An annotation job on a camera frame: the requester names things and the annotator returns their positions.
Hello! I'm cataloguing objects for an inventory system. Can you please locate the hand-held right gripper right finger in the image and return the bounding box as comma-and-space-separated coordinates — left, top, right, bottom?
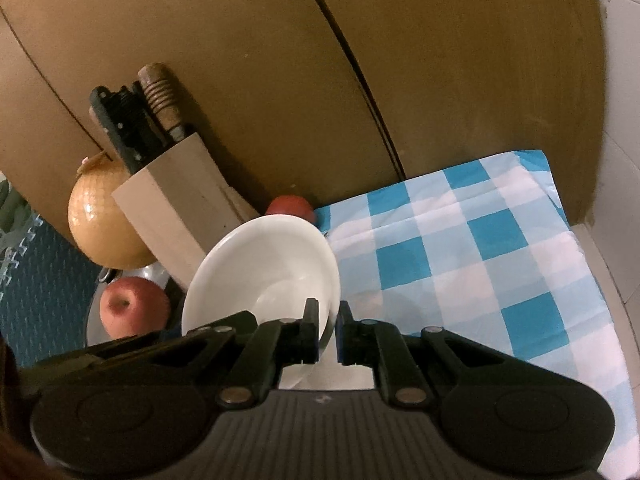
336, 301, 542, 407

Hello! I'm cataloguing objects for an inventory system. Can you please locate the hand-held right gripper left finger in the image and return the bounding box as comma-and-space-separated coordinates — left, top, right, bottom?
125, 298, 321, 407

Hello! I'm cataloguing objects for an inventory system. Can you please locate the white bowl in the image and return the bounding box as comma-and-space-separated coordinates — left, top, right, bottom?
181, 214, 342, 391

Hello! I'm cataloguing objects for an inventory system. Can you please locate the blue foam puzzle mat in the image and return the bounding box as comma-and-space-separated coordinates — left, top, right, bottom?
0, 212, 103, 368

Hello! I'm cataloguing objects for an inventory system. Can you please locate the red apple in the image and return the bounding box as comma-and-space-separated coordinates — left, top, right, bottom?
99, 276, 172, 339

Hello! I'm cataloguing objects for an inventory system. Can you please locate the red tomato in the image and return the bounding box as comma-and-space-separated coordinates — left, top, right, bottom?
265, 195, 317, 226

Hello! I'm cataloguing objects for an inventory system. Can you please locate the blue white checkered tablecloth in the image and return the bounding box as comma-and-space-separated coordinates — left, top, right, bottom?
315, 149, 633, 480

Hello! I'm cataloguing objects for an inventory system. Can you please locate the yellow pomelo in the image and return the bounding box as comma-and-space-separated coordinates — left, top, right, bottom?
67, 152, 158, 270

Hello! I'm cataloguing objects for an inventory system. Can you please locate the translucent plastic sheet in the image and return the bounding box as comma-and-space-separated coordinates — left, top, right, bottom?
0, 175, 41, 281

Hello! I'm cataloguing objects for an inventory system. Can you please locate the wooden knife block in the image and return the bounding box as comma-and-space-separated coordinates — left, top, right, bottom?
111, 132, 261, 291

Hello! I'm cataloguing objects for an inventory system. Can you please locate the brown wooden cabinet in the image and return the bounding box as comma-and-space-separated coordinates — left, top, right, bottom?
0, 0, 608, 261

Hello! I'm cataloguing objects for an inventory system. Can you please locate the black handled knife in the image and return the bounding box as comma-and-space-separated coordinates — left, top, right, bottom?
89, 86, 148, 176
117, 81, 170, 156

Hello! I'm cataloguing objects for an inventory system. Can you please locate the wooden handled knife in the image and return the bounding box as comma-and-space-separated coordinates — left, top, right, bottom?
137, 63, 188, 143

